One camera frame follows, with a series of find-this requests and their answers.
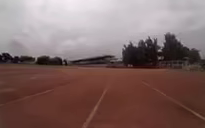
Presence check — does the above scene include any row of distant trees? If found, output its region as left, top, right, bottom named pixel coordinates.
left=0, top=51, right=70, bottom=66

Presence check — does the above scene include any low grandstand building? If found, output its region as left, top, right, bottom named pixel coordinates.
left=69, top=54, right=117, bottom=66

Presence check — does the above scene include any group of dark trees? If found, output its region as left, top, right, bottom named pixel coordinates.
left=121, top=31, right=202, bottom=67

